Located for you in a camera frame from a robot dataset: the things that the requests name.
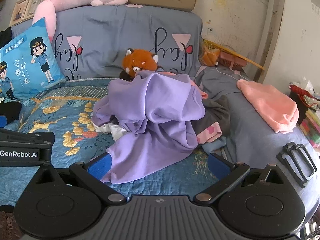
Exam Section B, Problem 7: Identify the black plastic frame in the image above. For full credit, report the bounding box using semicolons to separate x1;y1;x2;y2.
276;142;318;188

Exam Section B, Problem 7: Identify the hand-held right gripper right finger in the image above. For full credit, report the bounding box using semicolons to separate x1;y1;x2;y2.
193;153;288;204

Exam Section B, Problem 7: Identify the grey printed sheet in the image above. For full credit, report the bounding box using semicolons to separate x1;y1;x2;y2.
11;4;320;230

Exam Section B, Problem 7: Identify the black bin with red rim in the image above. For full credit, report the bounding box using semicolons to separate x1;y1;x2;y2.
289;84;320;125

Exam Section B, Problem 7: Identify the orange bag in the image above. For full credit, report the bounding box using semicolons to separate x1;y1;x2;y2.
200;40;222;67

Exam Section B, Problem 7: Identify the wooden picture frame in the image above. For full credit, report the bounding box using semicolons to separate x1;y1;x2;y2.
24;0;44;20
10;0;32;27

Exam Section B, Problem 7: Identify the red panda plush toy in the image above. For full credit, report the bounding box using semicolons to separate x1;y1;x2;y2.
119;48;164;80

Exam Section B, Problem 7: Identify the light blue garment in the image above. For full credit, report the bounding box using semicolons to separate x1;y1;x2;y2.
201;136;227;155

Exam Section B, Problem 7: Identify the blue cartoon print pillow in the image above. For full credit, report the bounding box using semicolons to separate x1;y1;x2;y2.
0;17;67;102

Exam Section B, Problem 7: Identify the purple hoodie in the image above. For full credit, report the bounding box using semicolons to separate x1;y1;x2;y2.
90;70;206;184

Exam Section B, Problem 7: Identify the stack of books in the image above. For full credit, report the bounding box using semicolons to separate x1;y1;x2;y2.
299;109;320;150

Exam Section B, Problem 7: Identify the white garment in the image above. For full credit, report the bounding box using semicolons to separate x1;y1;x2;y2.
94;122;130;142

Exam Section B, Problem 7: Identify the pink heart print garment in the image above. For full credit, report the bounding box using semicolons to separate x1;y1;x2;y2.
196;122;222;144

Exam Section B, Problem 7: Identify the brown zippered bag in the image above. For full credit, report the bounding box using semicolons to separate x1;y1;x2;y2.
0;211;23;240

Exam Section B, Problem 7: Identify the dark grey garment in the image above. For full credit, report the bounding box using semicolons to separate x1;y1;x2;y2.
192;95;231;137

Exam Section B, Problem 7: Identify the dark cloth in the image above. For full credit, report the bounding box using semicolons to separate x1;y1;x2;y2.
0;27;12;47

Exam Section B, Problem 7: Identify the salmon pink towel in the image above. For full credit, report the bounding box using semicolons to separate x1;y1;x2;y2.
237;79;300;134

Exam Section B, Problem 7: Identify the white cable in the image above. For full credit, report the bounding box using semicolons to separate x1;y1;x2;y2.
215;61;250;82

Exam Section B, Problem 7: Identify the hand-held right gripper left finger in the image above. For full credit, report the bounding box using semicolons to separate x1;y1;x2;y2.
32;152;127;205

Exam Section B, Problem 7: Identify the pink handheld fan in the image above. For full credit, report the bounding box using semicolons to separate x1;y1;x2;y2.
217;51;248;70

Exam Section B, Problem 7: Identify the black clothing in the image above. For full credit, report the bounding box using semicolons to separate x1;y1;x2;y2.
0;100;23;127

